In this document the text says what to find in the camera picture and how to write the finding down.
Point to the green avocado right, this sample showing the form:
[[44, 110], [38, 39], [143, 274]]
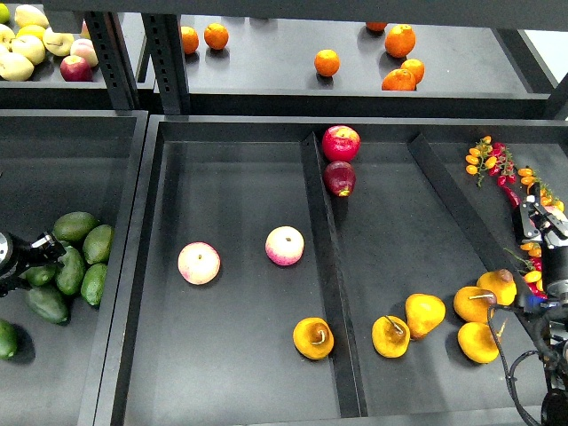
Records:
[[97, 244]]

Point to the orange at shelf back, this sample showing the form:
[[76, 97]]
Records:
[[376, 26]]

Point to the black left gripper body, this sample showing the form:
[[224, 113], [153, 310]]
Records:
[[17, 256]]

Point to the green avocado lower left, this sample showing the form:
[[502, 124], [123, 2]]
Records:
[[8, 339]]

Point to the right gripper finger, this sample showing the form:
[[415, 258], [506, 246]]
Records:
[[534, 217], [557, 222]]

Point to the dark red apple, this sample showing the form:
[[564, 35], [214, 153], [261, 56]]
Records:
[[339, 178]]

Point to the black left tray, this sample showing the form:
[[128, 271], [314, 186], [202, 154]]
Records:
[[52, 163]]

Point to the orange shelf front right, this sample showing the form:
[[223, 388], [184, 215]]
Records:
[[399, 80]]

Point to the red chili pepper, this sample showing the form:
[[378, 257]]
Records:
[[513, 198]]

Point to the red apple on shelf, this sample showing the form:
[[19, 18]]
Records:
[[74, 68]]

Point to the pale yellow apple shelf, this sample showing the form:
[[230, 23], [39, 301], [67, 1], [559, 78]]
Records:
[[58, 44]]

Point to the pink apple left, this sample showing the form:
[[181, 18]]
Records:
[[198, 263]]

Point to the yellow pear with stem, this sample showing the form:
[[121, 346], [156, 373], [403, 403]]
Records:
[[390, 336]]

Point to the orange shelf small right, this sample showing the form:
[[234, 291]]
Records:
[[415, 67]]

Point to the tall yellow pear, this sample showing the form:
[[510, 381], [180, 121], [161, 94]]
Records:
[[423, 314]]

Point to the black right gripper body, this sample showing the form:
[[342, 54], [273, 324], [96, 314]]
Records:
[[553, 257]]

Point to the orange on shelf left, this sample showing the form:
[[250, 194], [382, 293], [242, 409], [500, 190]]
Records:
[[189, 39]]

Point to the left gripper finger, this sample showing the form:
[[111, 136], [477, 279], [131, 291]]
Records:
[[45, 250]]

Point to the green avocado top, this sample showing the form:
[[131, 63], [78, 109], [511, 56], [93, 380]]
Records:
[[74, 226]]

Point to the pink peach on shelf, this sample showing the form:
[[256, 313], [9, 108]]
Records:
[[84, 48]]

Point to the pink apple centre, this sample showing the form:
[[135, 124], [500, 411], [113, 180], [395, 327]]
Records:
[[284, 245]]

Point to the large orange on shelf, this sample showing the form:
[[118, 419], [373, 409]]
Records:
[[400, 40]]

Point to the orange on shelf centre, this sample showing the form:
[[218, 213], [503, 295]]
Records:
[[327, 63]]

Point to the cherry tomato bunch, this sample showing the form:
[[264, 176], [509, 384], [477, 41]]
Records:
[[493, 159]]

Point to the pale yellow pear shelf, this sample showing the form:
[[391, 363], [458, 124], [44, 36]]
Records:
[[15, 67]]

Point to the black upper shelf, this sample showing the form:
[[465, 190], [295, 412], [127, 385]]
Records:
[[483, 59]]

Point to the black tray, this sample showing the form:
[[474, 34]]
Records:
[[52, 163], [222, 353]]

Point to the pink apple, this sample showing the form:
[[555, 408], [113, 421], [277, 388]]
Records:
[[284, 245], [198, 263]]

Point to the black centre tray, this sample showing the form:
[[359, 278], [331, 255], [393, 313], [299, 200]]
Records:
[[222, 353]]

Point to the dark green avocado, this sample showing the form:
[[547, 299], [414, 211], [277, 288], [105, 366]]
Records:
[[40, 275]]

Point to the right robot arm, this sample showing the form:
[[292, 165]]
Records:
[[542, 320]]

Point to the bright red apple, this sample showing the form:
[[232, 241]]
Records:
[[340, 143]]

